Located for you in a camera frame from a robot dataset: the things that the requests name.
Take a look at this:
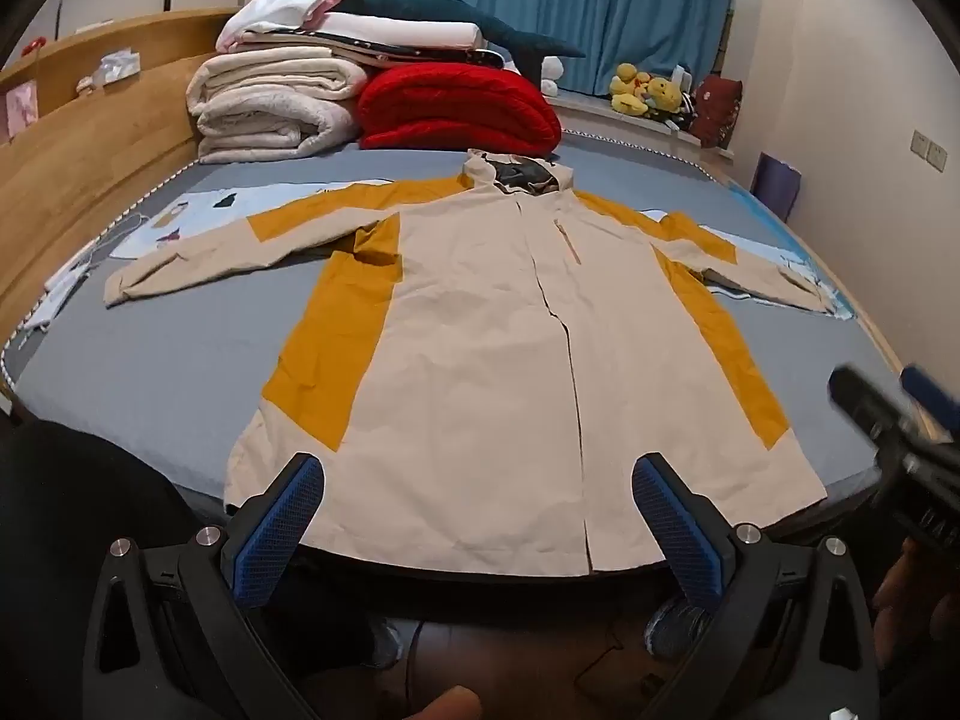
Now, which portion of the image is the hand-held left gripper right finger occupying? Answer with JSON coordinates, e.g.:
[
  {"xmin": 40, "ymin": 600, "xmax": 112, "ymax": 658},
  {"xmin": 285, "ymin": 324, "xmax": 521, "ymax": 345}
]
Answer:
[{"xmin": 632, "ymin": 452, "xmax": 882, "ymax": 720}]

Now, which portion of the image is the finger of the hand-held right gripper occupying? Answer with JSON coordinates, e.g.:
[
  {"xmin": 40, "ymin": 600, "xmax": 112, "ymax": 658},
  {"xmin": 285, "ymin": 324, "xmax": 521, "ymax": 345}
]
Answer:
[
  {"xmin": 827, "ymin": 364, "xmax": 912, "ymax": 442},
  {"xmin": 900, "ymin": 362, "xmax": 960, "ymax": 432}
]

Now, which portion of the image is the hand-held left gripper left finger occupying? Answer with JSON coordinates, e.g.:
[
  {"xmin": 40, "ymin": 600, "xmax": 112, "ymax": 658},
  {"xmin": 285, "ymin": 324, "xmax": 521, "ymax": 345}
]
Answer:
[{"xmin": 82, "ymin": 452, "xmax": 326, "ymax": 720}]

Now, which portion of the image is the beige and mustard jacket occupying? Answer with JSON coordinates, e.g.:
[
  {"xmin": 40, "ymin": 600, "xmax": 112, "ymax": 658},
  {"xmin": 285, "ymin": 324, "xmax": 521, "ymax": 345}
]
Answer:
[{"xmin": 103, "ymin": 148, "xmax": 835, "ymax": 577}]

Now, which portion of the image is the person's right hand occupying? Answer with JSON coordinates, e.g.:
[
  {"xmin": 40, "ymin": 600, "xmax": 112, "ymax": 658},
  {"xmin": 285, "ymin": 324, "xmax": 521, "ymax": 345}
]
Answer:
[{"xmin": 872, "ymin": 536, "xmax": 960, "ymax": 691}]

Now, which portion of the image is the person's left hand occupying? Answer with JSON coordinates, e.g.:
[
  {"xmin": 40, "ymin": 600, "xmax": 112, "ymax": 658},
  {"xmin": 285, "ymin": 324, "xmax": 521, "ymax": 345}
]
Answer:
[{"xmin": 409, "ymin": 686, "xmax": 482, "ymax": 720}]

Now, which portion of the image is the bluish shoe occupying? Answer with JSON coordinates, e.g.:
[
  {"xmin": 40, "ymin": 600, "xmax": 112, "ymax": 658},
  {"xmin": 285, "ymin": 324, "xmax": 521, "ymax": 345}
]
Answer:
[
  {"xmin": 646, "ymin": 598, "xmax": 710, "ymax": 657},
  {"xmin": 367, "ymin": 615, "xmax": 402, "ymax": 668}
]

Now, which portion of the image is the bed with grey sheet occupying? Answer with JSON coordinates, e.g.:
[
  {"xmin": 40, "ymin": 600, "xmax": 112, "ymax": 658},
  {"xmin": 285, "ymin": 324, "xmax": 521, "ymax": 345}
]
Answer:
[{"xmin": 0, "ymin": 127, "xmax": 912, "ymax": 582}]

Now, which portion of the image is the dark red cushion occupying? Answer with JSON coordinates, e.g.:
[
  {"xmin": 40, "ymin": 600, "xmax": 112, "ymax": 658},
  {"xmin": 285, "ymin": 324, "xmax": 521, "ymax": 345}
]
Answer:
[{"xmin": 694, "ymin": 75, "xmax": 743, "ymax": 149}]

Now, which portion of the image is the light blue printed blanket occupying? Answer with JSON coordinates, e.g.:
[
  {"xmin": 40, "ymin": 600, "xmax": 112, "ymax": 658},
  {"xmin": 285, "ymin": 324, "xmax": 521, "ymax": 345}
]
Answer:
[{"xmin": 22, "ymin": 180, "xmax": 856, "ymax": 335}]

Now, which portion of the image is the yellow plush toy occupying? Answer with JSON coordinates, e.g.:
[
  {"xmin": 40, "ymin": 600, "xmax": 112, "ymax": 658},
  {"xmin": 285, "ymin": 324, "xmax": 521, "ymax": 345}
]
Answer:
[
  {"xmin": 646, "ymin": 77, "xmax": 683, "ymax": 115},
  {"xmin": 609, "ymin": 64, "xmax": 652, "ymax": 117}
]

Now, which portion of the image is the white window sill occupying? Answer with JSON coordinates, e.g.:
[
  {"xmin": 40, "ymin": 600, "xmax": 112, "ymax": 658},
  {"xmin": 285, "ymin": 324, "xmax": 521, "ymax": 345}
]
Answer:
[{"xmin": 540, "ymin": 90, "xmax": 732, "ymax": 166}]

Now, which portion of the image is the wooden headboard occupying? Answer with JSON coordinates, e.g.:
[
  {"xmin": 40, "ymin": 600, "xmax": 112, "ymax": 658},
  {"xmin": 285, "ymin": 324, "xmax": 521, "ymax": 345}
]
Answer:
[{"xmin": 0, "ymin": 7, "xmax": 248, "ymax": 350}]

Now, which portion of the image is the folded white comforter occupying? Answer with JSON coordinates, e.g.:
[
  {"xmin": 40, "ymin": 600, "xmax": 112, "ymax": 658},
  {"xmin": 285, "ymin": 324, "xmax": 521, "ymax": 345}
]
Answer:
[{"xmin": 186, "ymin": 45, "xmax": 370, "ymax": 164}]

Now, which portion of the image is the folded red quilt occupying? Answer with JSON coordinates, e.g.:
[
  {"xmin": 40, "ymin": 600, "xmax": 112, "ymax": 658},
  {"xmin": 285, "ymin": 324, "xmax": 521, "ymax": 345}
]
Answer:
[{"xmin": 356, "ymin": 64, "xmax": 563, "ymax": 155}]

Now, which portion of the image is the blue curtain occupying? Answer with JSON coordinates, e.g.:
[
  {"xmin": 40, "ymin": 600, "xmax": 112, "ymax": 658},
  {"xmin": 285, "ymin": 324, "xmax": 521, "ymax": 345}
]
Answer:
[{"xmin": 444, "ymin": 0, "xmax": 740, "ymax": 95}]

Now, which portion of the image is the crumpled clear plastic bag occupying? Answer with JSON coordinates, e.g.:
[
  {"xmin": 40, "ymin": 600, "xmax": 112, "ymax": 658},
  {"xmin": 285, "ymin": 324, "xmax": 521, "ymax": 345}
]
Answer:
[{"xmin": 75, "ymin": 49, "xmax": 143, "ymax": 95}]

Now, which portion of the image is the pink box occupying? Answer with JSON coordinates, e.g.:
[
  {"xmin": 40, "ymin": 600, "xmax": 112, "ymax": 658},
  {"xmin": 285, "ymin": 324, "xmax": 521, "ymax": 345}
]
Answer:
[{"xmin": 6, "ymin": 82, "xmax": 38, "ymax": 140}]

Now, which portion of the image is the folded dark-trimmed cloth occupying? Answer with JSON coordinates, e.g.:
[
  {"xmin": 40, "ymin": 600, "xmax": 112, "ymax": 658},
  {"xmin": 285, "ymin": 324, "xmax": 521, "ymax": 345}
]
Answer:
[{"xmin": 247, "ymin": 28, "xmax": 505, "ymax": 70}]

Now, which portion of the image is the folded white sheet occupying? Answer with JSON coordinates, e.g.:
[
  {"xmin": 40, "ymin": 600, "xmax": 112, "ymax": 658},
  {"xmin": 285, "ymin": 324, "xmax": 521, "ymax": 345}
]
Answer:
[{"xmin": 319, "ymin": 11, "xmax": 482, "ymax": 53}]

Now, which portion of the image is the white and pink cloth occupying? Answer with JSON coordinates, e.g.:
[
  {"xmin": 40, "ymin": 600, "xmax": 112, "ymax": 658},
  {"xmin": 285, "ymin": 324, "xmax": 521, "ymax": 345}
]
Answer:
[{"xmin": 216, "ymin": 0, "xmax": 346, "ymax": 53}]

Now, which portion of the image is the teal shark plush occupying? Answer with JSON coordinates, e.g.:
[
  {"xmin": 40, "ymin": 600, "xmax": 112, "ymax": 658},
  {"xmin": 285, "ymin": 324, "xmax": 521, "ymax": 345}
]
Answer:
[{"xmin": 334, "ymin": 0, "xmax": 586, "ymax": 80}]

